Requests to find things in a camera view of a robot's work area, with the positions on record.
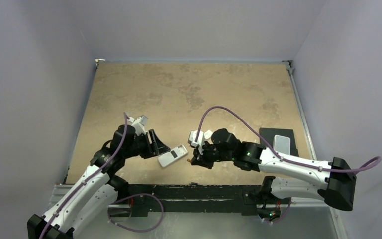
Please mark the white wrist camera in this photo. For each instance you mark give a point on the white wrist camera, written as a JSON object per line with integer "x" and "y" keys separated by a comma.
{"x": 197, "y": 139}
{"x": 139, "y": 124}

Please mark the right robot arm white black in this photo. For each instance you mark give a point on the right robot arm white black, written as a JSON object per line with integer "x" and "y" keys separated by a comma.
{"x": 329, "y": 181}

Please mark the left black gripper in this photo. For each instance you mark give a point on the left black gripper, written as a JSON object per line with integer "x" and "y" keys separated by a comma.
{"x": 160, "y": 148}

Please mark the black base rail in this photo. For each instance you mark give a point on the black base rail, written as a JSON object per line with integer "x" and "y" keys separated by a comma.
{"x": 243, "y": 199}

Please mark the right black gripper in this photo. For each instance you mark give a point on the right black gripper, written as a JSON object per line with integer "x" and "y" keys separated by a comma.
{"x": 203, "y": 155}

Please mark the white device on box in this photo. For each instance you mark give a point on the white device on box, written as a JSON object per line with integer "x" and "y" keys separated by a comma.
{"x": 282, "y": 144}

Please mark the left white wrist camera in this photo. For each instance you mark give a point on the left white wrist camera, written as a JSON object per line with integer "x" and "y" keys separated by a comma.
{"x": 139, "y": 124}

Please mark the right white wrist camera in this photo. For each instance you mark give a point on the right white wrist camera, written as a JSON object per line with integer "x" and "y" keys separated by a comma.
{"x": 197, "y": 139}

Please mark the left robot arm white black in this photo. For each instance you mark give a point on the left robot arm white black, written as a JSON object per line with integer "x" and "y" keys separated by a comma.
{"x": 97, "y": 188}

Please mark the white red remote control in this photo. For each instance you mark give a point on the white red remote control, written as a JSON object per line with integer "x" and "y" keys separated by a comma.
{"x": 172, "y": 156}

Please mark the black perforated box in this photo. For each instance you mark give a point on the black perforated box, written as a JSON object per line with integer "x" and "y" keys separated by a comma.
{"x": 269, "y": 133}

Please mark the aluminium frame rail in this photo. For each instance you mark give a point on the aluminium frame rail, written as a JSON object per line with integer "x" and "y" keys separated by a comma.
{"x": 336, "y": 217}

